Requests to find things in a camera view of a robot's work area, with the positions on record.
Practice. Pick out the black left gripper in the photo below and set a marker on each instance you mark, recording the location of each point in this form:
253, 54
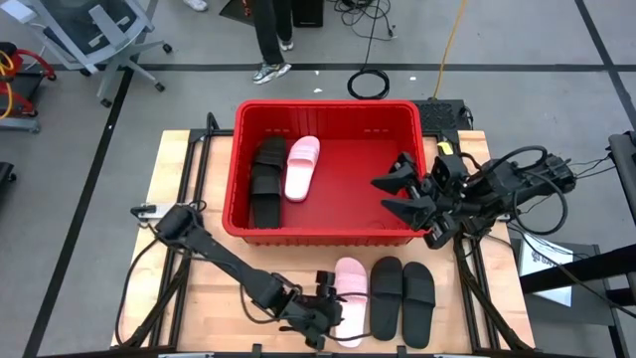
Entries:
313, 318

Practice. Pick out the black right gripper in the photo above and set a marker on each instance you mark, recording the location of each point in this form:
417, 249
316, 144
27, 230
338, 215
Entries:
439, 214

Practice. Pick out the pink slide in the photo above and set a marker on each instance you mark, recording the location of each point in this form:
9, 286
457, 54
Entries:
300, 174
353, 278

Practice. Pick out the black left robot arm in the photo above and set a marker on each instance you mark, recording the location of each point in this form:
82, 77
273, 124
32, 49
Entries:
223, 256

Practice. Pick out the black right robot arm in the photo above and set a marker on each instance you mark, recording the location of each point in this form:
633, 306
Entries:
502, 184

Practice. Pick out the red plastic bin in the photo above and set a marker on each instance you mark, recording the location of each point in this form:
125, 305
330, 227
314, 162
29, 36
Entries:
348, 199

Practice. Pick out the yellow label tag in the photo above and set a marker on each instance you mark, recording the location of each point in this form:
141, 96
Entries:
445, 148

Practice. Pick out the black perforated box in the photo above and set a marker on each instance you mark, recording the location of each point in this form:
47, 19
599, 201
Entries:
439, 115

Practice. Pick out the white printed paper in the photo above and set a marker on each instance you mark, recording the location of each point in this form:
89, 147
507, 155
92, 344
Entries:
551, 256

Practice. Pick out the black metal stand beam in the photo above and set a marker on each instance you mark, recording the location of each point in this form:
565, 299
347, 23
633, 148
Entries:
596, 266

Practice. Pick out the person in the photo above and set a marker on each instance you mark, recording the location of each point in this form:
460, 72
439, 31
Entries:
268, 30

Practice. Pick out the dark floor mat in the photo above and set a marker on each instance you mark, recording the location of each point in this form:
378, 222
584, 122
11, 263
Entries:
236, 10

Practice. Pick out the grey office chair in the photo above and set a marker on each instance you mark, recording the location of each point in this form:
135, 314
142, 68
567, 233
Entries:
107, 25

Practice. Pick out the black rounded object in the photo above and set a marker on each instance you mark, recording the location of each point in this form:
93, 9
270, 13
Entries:
6, 171

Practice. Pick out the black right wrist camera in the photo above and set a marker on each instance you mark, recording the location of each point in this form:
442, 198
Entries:
449, 174

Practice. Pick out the black aluminium table frame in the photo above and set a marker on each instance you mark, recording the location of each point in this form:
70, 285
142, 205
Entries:
218, 132

